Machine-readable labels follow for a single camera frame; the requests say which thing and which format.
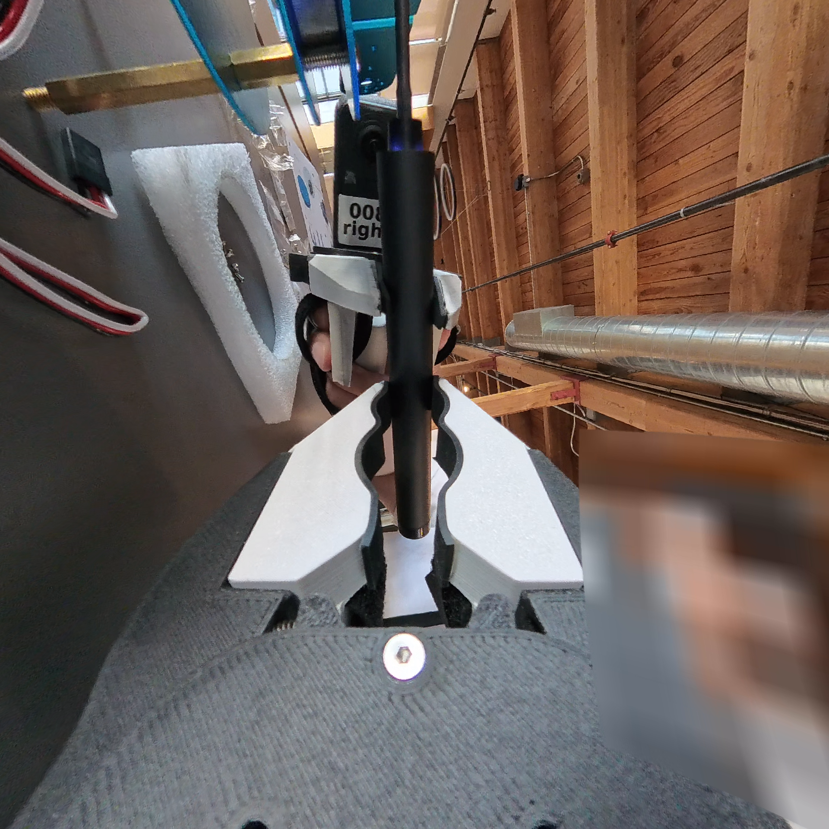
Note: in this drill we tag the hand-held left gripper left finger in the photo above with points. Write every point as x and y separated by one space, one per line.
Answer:
304 518

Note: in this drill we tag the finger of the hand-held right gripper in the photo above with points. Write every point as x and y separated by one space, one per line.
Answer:
448 298
343 278

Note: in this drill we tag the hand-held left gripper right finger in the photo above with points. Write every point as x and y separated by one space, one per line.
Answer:
505 518

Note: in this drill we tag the black electric screwdriver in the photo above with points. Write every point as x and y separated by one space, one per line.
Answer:
405 324

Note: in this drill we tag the white foam frame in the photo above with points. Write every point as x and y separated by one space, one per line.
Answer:
188 214

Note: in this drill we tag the blue toy robot arm base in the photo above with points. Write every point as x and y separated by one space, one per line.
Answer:
162 81

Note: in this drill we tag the person's right hand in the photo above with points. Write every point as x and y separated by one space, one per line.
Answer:
322 353

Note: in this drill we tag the printed instruction sheet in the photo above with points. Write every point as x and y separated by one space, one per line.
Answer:
314 194

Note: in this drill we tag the pile of small screw bags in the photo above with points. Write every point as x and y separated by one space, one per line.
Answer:
285 214

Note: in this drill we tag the white shirt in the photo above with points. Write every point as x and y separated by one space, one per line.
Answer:
408 570

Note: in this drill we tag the wooden railing beam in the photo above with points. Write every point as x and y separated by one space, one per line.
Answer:
518 398

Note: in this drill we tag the black metal tie rod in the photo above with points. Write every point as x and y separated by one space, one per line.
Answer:
680 214

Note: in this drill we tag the red beam bracket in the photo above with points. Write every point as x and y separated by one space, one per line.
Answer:
567 388

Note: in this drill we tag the silver air duct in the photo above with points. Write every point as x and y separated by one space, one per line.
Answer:
680 350

